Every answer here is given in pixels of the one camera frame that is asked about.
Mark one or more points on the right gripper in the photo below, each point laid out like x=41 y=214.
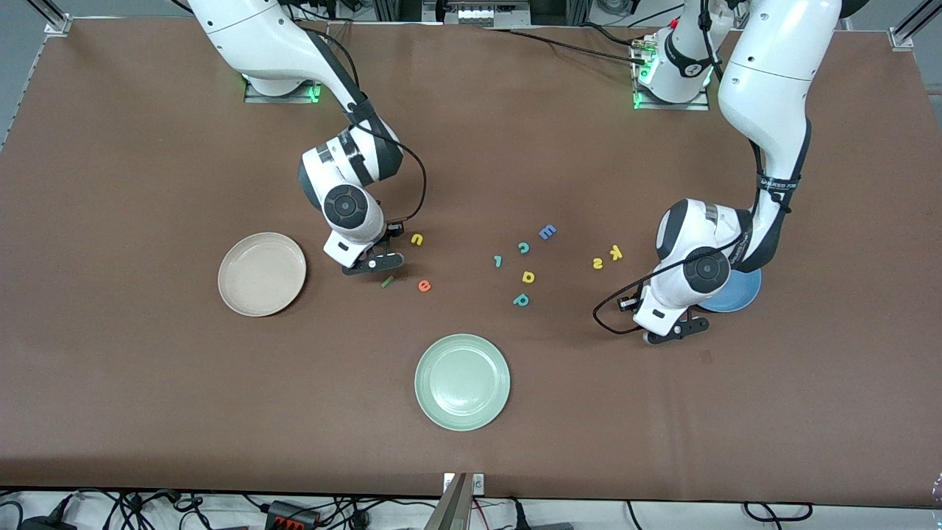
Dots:
x=392 y=234

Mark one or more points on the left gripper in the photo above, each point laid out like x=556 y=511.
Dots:
x=631 y=303

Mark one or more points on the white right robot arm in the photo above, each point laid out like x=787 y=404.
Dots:
x=257 y=37

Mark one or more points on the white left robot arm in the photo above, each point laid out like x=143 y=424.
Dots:
x=773 y=73

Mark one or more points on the blue plate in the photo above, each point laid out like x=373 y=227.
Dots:
x=743 y=296

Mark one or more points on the brown plate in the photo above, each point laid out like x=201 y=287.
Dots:
x=262 y=274

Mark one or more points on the pale green plate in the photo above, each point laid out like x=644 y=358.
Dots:
x=462 y=382

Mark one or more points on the teal letter p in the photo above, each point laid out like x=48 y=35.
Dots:
x=521 y=299

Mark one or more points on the blue letter E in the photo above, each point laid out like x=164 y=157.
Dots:
x=547 y=232

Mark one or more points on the black upright connector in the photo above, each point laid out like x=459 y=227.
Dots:
x=519 y=515

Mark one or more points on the black orange power strip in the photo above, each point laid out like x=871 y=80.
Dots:
x=291 y=515

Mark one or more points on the grey control device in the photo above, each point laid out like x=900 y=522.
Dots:
x=478 y=13

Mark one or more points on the brown table cover mat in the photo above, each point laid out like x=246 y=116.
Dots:
x=147 y=405

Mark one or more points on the black floor plug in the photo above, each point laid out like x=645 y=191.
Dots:
x=44 y=524

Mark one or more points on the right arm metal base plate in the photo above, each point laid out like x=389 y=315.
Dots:
x=294 y=98

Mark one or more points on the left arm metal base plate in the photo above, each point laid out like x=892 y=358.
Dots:
x=666 y=106

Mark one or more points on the white stand bracket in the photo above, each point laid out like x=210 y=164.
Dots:
x=478 y=483

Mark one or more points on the metal camera stand bar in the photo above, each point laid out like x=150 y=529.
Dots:
x=450 y=508

